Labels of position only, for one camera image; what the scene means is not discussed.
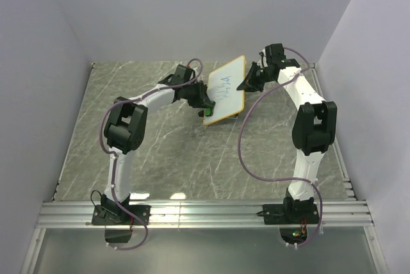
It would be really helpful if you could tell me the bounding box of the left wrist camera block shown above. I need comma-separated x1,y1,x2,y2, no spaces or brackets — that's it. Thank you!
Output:
170,64,195,86

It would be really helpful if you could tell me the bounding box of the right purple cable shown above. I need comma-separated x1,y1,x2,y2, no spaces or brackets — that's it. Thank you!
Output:
238,46,324,248

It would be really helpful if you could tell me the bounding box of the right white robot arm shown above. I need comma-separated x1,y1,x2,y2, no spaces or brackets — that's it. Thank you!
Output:
237,60,338,223

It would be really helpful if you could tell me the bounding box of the orange framed whiteboard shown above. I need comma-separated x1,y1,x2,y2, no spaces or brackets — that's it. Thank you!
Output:
203,55,246,125

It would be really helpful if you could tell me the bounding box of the green whiteboard eraser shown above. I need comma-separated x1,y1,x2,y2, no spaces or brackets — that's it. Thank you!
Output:
204,108,213,117

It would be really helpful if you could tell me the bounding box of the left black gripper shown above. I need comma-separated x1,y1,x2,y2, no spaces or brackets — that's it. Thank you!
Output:
184,81,213,109

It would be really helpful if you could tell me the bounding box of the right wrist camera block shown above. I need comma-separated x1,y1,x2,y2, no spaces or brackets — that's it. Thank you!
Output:
259,44,286,65

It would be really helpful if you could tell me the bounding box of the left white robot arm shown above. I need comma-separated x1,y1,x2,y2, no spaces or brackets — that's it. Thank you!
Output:
101,81,215,224

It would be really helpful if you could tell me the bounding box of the purple cable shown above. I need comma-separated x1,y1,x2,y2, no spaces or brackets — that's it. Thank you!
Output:
99,58,203,251
238,46,324,248

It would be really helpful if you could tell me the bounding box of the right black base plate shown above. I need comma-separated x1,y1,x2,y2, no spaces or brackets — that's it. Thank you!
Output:
256,204,320,225

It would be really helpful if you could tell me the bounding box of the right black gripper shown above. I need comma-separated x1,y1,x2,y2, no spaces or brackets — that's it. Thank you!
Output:
237,62,274,93

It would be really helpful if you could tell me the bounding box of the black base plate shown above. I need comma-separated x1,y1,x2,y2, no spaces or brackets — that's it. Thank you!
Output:
91,205,151,226
256,204,320,225

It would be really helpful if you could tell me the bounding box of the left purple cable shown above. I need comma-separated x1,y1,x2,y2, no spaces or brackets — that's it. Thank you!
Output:
99,58,203,251

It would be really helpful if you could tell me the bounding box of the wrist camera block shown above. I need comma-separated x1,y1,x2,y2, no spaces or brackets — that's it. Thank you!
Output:
259,44,286,65
170,64,195,86

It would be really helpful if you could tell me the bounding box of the aluminium mounting rail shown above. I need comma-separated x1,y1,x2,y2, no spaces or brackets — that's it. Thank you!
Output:
35,200,374,229

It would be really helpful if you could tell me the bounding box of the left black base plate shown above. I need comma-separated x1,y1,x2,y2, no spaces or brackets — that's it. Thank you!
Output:
91,205,151,226

